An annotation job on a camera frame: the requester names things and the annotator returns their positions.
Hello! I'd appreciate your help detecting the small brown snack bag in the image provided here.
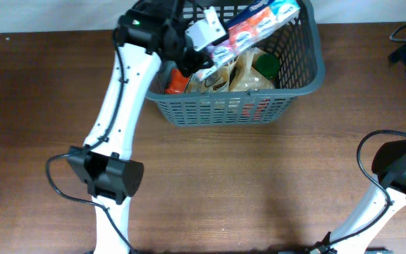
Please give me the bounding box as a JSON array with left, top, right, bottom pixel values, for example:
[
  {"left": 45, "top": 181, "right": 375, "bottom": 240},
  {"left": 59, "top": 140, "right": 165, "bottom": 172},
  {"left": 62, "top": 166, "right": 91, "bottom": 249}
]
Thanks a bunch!
[{"left": 185, "top": 66, "right": 234, "bottom": 93}]

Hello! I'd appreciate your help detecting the beige paper bag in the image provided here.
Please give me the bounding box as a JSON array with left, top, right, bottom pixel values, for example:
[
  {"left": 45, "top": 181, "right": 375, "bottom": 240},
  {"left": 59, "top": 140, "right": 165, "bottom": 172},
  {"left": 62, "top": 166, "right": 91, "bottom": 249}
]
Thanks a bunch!
[{"left": 228, "top": 47, "right": 275, "bottom": 92}]

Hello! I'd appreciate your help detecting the multicolour tissue pack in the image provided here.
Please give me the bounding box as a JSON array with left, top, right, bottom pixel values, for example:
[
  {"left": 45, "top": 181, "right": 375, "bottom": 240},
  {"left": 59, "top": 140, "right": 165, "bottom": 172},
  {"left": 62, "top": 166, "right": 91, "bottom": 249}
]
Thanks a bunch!
[{"left": 195, "top": 0, "right": 300, "bottom": 80}]

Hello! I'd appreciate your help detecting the green lid jar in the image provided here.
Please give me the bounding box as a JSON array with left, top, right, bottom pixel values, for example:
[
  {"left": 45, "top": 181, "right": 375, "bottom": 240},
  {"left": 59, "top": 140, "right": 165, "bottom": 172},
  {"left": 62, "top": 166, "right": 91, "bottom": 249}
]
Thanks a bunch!
[{"left": 254, "top": 54, "right": 281, "bottom": 80}]

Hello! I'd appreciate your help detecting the red orange pasta packet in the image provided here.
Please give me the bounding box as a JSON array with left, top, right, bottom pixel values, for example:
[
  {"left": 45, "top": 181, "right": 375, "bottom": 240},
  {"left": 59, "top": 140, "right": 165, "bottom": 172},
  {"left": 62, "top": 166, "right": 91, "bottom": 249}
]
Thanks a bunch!
[{"left": 164, "top": 68, "right": 271, "bottom": 117}]

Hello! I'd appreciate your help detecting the grey plastic shopping basket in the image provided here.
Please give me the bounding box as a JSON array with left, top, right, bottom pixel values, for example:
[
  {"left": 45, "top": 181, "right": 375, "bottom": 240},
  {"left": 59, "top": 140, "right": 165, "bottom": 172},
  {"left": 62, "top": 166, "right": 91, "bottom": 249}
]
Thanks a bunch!
[{"left": 146, "top": 0, "right": 325, "bottom": 126}]

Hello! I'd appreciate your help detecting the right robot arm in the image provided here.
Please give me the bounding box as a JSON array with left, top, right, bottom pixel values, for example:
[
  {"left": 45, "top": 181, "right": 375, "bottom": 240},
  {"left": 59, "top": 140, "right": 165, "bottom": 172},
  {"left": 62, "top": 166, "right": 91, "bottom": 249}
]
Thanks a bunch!
[{"left": 310, "top": 130, "right": 406, "bottom": 253}]

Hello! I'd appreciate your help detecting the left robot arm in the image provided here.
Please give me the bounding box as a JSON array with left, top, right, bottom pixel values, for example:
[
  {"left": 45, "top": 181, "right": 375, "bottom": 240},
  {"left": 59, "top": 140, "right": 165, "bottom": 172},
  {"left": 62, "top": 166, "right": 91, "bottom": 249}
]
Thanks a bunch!
[{"left": 63, "top": 1, "right": 228, "bottom": 253}]

